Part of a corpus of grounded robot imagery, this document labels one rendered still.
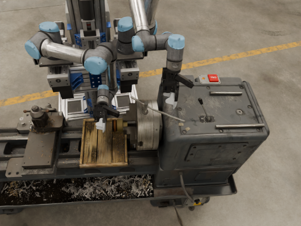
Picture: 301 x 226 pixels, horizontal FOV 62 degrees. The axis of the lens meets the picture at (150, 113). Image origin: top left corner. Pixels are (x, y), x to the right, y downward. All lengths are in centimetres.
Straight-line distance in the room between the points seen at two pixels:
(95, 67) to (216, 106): 73
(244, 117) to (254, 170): 144
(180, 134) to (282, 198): 178
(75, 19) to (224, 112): 118
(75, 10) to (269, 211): 242
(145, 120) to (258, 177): 176
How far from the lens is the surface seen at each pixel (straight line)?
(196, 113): 145
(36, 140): 172
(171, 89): 124
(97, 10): 188
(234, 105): 157
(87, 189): 192
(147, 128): 141
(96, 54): 147
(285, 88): 388
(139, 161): 168
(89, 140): 174
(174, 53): 116
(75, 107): 279
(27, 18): 452
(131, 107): 151
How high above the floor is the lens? 238
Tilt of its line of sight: 53 degrees down
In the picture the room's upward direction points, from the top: 8 degrees clockwise
